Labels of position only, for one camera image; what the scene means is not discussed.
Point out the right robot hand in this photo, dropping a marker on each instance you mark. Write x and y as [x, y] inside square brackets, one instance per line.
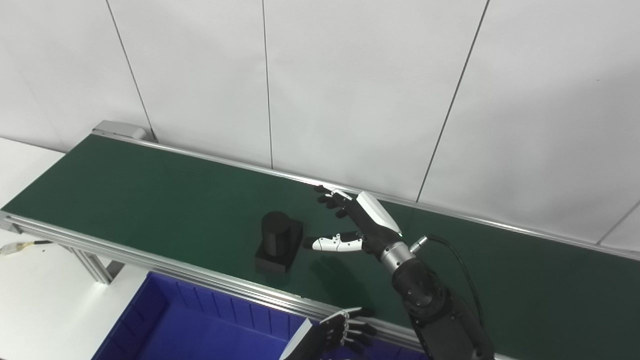
[372, 225]

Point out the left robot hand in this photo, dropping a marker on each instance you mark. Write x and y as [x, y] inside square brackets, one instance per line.
[327, 335]

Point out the black cylinder block part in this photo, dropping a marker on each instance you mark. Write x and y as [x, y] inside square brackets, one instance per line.
[280, 242]

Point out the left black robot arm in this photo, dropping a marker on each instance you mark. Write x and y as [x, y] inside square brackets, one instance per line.
[300, 356]

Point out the blue plastic bin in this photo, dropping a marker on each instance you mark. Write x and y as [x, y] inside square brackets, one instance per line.
[200, 330]

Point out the green conveyor belt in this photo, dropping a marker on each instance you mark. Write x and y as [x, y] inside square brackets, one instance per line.
[175, 200]

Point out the aluminium conveyor leg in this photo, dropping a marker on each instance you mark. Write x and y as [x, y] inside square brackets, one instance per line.
[95, 265]

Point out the grey conveyor end housing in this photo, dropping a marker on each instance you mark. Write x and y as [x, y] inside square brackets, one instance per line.
[120, 130]

